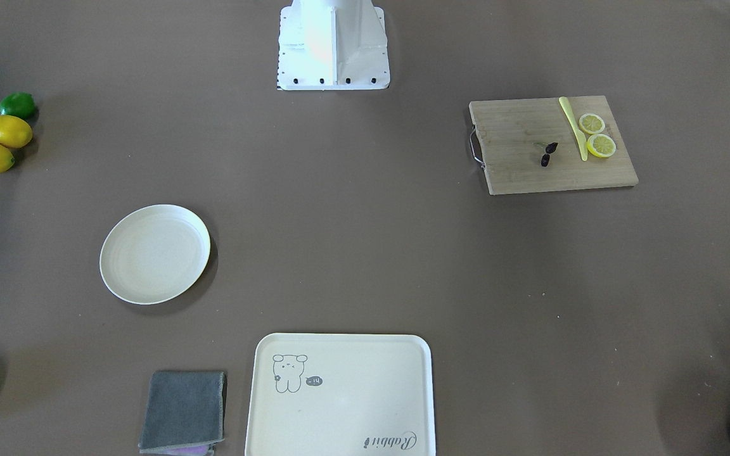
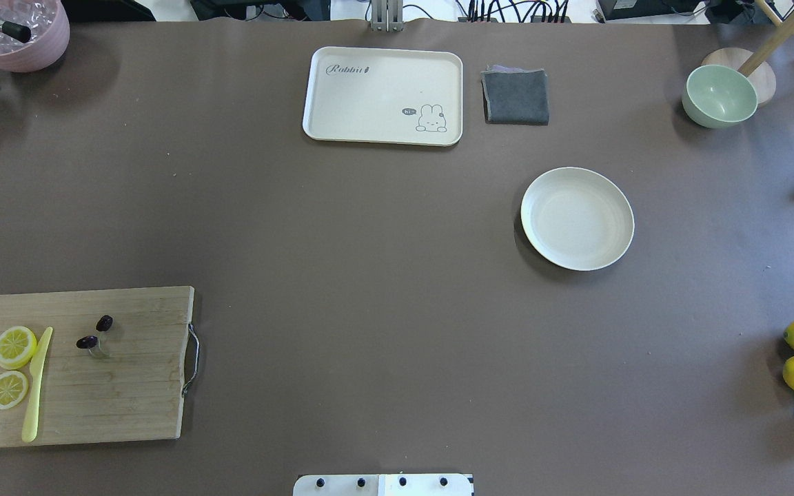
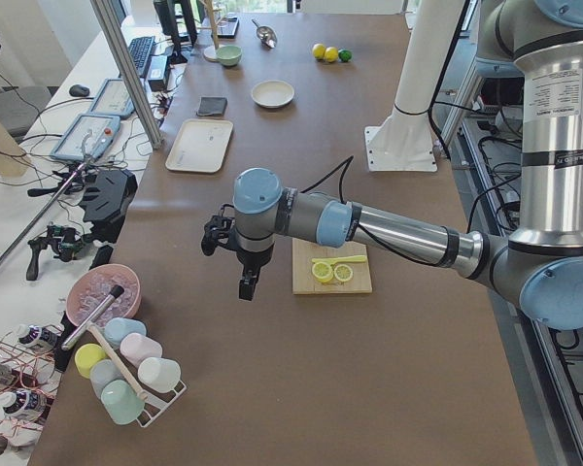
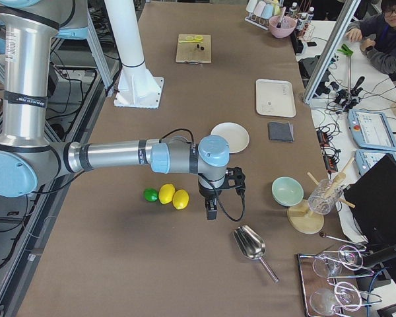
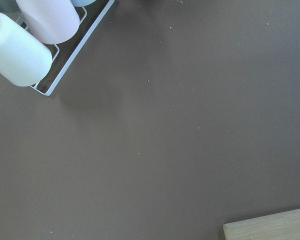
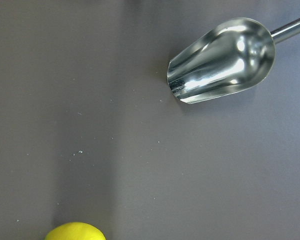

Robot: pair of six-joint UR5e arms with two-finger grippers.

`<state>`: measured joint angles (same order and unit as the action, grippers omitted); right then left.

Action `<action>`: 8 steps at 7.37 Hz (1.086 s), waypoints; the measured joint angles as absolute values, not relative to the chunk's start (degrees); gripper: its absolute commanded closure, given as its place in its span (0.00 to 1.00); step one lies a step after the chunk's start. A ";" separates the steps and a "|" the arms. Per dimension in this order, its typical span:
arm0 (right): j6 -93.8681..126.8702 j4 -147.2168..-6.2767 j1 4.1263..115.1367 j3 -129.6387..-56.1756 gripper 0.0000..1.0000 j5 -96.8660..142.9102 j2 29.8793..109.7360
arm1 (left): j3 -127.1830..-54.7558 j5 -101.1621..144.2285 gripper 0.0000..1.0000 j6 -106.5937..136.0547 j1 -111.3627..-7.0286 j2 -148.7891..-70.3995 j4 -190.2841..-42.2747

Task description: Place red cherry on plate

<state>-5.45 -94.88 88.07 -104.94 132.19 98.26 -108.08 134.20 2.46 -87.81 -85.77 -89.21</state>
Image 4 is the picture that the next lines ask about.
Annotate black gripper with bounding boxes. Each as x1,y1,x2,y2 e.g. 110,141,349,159
199,180,227,220

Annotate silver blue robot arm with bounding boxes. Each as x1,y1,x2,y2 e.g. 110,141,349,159
0,1,229,220

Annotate cream rabbit tray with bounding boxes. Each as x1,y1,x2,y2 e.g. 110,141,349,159
255,79,296,118

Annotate yellow lemon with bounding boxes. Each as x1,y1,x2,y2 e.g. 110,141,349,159
172,190,189,210
158,184,176,204

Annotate metal scoop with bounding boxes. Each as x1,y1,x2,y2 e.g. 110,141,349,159
233,225,279,283

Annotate green lime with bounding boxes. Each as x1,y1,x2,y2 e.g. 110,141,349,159
143,188,158,202

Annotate mint green bowl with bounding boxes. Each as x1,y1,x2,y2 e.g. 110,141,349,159
271,176,304,207

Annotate round cream plate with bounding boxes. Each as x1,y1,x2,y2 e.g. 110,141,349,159
211,122,249,154

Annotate wooden cup stand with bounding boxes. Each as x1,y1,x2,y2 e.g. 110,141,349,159
287,157,356,234

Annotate grey folded cloth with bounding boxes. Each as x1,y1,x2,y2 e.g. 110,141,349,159
267,122,294,143

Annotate clear textured glass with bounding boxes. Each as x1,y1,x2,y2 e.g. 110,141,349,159
308,179,343,215

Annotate small metal spoon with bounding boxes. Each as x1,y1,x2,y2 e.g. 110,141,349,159
319,232,349,243

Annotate wine glass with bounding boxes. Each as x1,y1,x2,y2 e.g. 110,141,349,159
310,282,362,316
312,245,363,278

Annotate blue teach pendant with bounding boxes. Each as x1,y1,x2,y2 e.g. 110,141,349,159
354,149,388,176
348,109,396,152

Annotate bamboo cutting board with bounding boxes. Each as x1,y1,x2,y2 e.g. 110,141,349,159
176,34,212,64

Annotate black monitor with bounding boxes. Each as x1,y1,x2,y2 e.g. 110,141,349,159
344,155,396,245

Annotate pink bowl with ice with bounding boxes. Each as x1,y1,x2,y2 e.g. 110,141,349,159
269,16,297,38

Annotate black-tipped metal tool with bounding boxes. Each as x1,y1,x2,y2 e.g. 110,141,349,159
276,7,286,28

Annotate pastel cups rack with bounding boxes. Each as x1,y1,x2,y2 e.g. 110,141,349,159
244,0,281,30

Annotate person in grey sweater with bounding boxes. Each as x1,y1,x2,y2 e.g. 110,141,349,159
345,1,396,81

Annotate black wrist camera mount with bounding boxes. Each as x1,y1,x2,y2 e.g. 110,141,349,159
224,167,246,196

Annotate metal wire glass rack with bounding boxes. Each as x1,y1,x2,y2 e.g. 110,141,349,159
296,244,382,316

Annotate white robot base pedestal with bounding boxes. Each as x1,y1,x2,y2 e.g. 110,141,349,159
105,0,164,109

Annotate aluminium frame post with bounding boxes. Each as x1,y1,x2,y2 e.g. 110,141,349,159
302,0,360,105

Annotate bottles in wire holder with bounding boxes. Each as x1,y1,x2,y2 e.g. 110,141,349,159
284,1,314,42

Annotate green-handled grabber tool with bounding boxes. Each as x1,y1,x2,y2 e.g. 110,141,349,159
338,44,353,106

